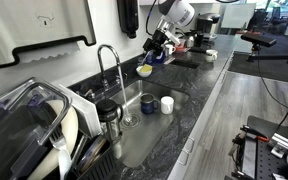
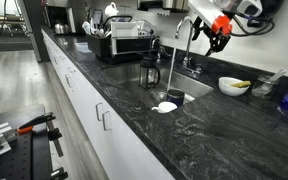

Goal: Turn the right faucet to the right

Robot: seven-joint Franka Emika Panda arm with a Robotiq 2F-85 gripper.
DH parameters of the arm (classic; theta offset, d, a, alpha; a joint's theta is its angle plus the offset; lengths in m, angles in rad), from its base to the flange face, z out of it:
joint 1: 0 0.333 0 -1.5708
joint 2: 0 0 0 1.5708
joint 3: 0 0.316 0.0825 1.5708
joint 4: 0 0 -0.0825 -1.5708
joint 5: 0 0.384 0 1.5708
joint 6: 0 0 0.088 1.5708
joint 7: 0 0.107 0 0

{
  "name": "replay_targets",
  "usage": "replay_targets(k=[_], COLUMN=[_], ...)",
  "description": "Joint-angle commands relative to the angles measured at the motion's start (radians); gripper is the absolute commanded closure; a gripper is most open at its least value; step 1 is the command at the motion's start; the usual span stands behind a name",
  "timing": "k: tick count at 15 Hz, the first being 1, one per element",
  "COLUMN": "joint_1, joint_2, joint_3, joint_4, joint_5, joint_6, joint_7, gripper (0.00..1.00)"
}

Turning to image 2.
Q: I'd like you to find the black glass french press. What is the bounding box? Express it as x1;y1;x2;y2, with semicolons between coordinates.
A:
138;54;162;91

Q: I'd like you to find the steel refrigerator side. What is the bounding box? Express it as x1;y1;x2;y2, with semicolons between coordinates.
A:
17;0;51;63

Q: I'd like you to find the steel paper towel dispenser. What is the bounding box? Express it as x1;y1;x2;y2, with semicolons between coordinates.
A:
136;0;191;17

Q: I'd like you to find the white ceramic bowl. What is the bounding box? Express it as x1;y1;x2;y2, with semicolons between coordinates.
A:
218;76;251;98

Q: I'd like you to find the black clamp knob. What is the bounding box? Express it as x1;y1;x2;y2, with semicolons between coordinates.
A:
47;128;64;142

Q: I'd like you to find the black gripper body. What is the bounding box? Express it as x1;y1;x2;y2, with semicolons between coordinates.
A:
202;24;233;51

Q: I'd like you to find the black dish rack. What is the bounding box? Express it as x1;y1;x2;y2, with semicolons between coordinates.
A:
85;14;162;65

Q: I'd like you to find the white ceramic cup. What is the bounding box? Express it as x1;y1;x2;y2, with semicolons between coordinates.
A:
151;101;179;115

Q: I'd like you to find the chrome faucet lever handle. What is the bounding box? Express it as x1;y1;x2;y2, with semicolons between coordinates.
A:
189;65;204;75

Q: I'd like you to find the black perforated breadboard table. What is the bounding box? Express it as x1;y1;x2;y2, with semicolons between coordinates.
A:
0;104;54;180

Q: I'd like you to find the black coffee machine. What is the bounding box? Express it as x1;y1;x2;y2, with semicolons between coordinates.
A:
43;0;87;35

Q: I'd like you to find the yellow sponge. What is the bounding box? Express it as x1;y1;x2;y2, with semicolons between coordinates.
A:
230;80;252;89

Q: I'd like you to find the white rectangular tray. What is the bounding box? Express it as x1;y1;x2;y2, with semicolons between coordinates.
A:
110;21;140;56

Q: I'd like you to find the white pitcher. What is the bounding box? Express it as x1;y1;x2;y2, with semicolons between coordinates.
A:
104;2;120;20

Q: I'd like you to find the orange camera mount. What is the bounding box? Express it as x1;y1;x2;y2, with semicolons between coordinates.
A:
211;14;234;36

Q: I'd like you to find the chrome gooseneck faucet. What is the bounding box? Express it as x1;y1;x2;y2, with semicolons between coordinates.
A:
174;16;203;75

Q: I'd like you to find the steel kettle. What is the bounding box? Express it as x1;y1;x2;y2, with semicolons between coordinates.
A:
53;21;73;35

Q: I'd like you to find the clear glass jar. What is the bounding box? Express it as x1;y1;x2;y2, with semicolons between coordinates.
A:
250;74;278;101

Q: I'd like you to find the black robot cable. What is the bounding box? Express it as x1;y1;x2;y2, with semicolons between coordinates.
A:
229;12;276;38

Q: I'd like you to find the stainless steel sink basin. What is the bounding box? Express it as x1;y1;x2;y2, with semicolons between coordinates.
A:
101;61;215;111

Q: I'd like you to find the white cabinet front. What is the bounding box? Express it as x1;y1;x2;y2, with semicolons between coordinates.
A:
41;28;176;180

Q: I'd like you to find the dark blue steel mug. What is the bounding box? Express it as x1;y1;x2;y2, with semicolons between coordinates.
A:
166;89;186;108

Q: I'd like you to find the light grey wrist camera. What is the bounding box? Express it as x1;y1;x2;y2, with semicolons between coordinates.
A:
187;0;226;30

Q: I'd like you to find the small chrome sink fixture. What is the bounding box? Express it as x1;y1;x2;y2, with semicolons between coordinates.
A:
152;37;172;65

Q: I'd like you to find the white utensil in jar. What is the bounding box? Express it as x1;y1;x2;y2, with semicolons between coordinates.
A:
267;68;288;85

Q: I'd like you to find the orange black bar clamp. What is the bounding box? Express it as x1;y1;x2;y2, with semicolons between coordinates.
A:
17;112;65;158

